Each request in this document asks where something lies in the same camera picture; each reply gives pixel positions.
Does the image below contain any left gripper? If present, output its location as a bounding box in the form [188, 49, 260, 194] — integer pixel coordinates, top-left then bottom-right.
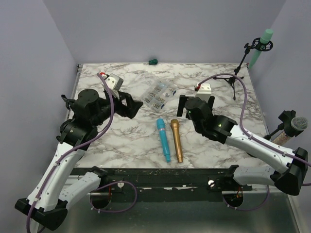
[92, 89, 143, 127]

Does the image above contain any blue microphone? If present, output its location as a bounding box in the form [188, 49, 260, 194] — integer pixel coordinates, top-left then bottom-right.
[156, 118, 171, 163]

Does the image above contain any black blue-microphone desk stand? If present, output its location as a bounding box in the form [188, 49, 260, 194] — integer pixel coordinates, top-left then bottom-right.
[61, 94, 76, 112]

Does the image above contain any silver mesh head microphone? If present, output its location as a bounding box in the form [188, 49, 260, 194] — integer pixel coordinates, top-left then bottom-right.
[271, 116, 309, 146]

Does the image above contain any black shock mount desk stand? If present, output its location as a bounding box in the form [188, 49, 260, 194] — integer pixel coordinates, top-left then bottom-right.
[56, 120, 69, 143]

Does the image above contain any black stand holding silver microphone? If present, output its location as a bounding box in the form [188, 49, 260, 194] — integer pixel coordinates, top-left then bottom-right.
[263, 110, 300, 140]

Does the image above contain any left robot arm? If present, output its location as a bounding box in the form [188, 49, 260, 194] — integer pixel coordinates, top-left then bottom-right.
[15, 89, 143, 232]

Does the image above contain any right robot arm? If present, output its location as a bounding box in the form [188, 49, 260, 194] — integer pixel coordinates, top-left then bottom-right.
[176, 95, 310, 196]

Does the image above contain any gold microphone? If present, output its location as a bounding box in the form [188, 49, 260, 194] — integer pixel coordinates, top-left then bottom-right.
[170, 119, 183, 163]

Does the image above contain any black tripod microphone stand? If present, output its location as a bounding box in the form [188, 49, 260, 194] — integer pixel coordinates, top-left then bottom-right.
[213, 37, 274, 101]

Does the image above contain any mint green microphone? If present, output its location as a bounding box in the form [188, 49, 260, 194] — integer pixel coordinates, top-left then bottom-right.
[248, 29, 274, 69]

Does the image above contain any clear plastic packet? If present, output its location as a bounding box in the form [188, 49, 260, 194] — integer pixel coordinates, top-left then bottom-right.
[141, 78, 177, 111]

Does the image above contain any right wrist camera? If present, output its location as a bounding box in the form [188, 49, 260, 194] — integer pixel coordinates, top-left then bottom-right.
[194, 83, 211, 102]

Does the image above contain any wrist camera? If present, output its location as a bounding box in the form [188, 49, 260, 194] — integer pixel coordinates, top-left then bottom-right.
[194, 83, 211, 102]
[101, 72, 123, 99]

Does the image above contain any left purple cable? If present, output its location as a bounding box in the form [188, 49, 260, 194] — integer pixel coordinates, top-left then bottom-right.
[25, 72, 138, 233]

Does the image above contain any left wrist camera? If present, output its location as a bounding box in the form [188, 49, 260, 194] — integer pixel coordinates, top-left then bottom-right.
[101, 72, 123, 99]

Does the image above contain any green handled screwdriver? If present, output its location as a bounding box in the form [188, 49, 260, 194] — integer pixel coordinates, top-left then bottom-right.
[147, 59, 158, 66]

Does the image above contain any aluminium frame rail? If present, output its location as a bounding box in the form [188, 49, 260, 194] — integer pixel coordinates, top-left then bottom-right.
[63, 175, 281, 193]

